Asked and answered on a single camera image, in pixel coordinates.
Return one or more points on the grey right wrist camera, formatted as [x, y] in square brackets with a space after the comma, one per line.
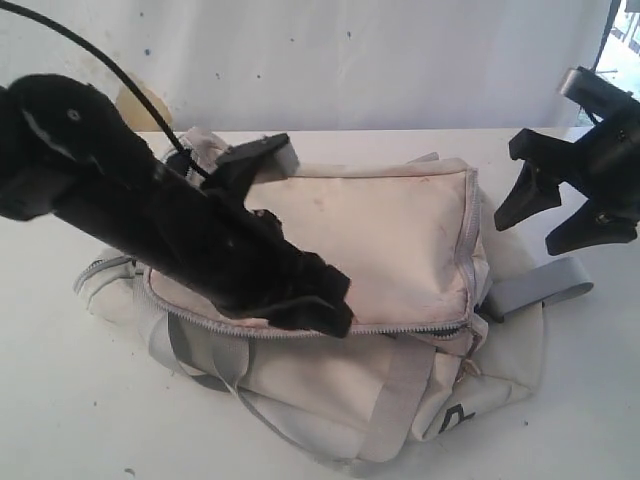
[594, 94]

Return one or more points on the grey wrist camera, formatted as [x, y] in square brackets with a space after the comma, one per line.
[274, 154]
[594, 94]

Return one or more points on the white canvas duffel bag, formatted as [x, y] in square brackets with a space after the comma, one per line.
[449, 312]

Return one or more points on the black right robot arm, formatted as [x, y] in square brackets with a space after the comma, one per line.
[603, 165]

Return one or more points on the white backdrop curtain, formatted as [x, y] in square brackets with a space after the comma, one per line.
[341, 65]

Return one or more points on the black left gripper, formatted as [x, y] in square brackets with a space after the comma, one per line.
[247, 269]

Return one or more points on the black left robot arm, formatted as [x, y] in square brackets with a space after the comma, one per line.
[66, 151]

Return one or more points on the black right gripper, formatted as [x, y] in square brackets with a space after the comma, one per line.
[603, 165]

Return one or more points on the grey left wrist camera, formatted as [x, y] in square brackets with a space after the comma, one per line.
[274, 154]

